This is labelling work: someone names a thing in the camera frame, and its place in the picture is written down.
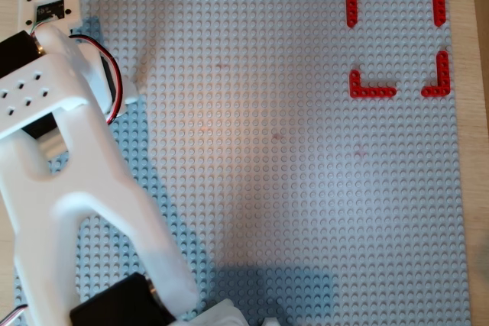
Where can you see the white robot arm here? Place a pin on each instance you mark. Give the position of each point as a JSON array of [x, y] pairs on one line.
[[95, 188]]

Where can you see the grey Lego baseplate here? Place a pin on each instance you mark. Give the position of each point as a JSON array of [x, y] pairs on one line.
[[290, 173]]

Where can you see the red L-shaped Lego beam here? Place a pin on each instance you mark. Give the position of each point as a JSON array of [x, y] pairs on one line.
[[352, 1], [443, 81], [368, 92], [439, 1]]

